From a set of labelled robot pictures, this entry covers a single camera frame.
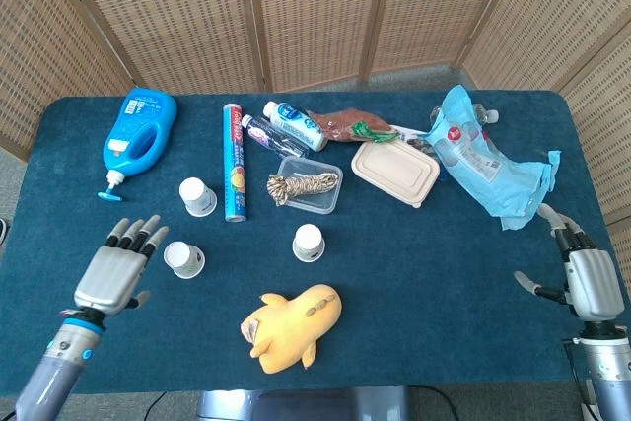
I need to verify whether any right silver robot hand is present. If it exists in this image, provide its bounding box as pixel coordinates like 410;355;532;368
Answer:
513;202;626;322

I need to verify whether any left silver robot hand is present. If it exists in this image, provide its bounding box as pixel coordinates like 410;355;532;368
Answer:
73;215;170;316

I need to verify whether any white cup green flower print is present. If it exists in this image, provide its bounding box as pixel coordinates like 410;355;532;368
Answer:
163;241;206;280

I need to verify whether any white cup blue dandelion print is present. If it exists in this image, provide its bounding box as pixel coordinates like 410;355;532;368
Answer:
177;176;219;218

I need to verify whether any white cup navy flower print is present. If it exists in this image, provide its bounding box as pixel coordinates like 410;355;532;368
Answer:
291;223;326;263

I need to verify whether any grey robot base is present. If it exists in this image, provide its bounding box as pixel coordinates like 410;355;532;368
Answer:
195;384;411;421

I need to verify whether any blue carpet table cloth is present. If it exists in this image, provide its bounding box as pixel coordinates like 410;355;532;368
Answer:
0;90;623;397

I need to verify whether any blue detergent pump bottle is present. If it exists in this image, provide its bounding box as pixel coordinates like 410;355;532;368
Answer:
96;87;178;203

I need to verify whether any light blue plastic package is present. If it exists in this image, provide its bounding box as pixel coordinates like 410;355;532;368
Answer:
424;84;562;232

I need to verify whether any blue chip tube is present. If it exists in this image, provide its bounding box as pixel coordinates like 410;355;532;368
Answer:
222;103;249;223

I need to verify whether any yellow plush duck toy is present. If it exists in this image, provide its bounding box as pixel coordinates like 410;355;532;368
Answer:
240;283;344;376

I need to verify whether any clear bottle white cap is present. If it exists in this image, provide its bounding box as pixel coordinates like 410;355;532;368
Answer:
472;103;501;127

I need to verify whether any dark small bottle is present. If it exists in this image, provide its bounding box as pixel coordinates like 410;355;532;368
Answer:
240;113;311;160

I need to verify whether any clear plastic food container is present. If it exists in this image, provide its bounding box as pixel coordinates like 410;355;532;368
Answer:
272;155;344;216

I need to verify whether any beige lidded lunch box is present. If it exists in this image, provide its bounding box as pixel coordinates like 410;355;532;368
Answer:
350;138;442;209

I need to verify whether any small printed packet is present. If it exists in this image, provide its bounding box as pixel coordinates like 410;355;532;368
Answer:
393;127;438;152

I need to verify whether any white bottle blue label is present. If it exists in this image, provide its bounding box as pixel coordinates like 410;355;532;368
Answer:
261;100;329;153

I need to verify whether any brown snack bag green print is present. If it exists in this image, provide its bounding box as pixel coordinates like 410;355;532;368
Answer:
305;107;401;145

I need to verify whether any wicker folding screen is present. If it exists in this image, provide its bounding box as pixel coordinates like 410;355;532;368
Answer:
0;0;631;294

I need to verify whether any black floor cable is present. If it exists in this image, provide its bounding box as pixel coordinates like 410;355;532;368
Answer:
407;384;462;421
145;390;168;421

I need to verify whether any coiled braided rope bundle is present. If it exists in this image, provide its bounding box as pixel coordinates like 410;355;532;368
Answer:
266;172;340;207

